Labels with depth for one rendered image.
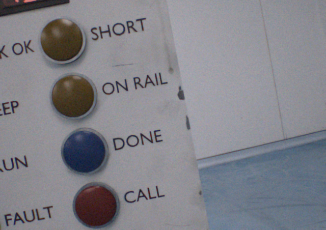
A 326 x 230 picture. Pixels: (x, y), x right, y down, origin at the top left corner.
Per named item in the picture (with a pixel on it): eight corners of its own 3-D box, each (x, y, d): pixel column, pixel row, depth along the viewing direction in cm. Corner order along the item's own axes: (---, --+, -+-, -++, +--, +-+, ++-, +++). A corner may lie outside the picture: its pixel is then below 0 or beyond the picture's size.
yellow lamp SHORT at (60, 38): (86, 56, 22) (77, 12, 22) (42, 65, 22) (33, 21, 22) (88, 57, 23) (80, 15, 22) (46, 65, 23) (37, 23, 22)
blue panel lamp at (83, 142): (109, 170, 22) (100, 126, 22) (65, 178, 22) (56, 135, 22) (110, 167, 23) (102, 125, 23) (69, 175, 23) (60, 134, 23)
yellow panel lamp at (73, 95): (97, 113, 22) (88, 69, 22) (54, 122, 22) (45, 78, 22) (99, 113, 23) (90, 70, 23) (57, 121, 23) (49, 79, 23)
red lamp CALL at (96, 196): (120, 224, 22) (111, 182, 22) (78, 232, 22) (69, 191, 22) (121, 220, 23) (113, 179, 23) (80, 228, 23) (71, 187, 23)
